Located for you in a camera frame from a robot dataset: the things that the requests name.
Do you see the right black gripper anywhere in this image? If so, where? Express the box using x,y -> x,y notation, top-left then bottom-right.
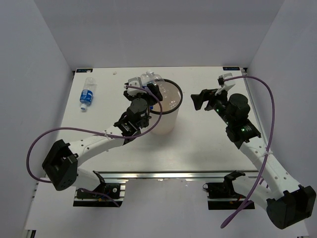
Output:
191,86 -> 233,126

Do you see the blue label bottle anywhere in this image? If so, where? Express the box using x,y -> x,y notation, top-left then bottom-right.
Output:
140,71 -> 164,87
79,77 -> 97,111

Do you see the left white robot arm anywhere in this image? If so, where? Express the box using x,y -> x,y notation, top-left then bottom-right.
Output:
42,83 -> 162,198

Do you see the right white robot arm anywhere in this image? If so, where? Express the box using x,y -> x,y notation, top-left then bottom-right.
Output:
191,89 -> 317,229

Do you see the white bin with black rim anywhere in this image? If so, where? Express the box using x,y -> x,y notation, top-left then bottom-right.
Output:
151,79 -> 183,135

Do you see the right blue corner sticker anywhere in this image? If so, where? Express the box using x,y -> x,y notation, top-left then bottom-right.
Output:
223,66 -> 240,71

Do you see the blue corner sticker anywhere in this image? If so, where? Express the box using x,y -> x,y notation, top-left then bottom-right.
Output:
223,66 -> 240,71
76,68 -> 93,73

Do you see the left blue corner sticker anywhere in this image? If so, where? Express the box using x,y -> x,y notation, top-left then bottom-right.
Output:
76,68 -> 93,73

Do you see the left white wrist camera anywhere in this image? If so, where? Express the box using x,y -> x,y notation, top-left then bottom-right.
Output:
123,77 -> 146,98

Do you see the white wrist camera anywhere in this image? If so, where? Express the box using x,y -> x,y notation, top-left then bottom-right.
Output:
123,77 -> 146,98
215,73 -> 235,95

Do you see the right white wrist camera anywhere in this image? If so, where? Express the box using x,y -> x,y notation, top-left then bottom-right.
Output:
215,73 -> 235,95

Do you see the aluminium table front rail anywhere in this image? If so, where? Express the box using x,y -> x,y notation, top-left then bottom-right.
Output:
94,170 -> 258,180

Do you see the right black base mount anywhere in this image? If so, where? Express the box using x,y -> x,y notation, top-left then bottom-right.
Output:
203,171 -> 246,210

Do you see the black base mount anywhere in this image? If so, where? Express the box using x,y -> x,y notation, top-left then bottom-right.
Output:
203,171 -> 246,210
73,169 -> 126,207

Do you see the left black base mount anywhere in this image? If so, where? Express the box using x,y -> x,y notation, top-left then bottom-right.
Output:
73,169 -> 126,207

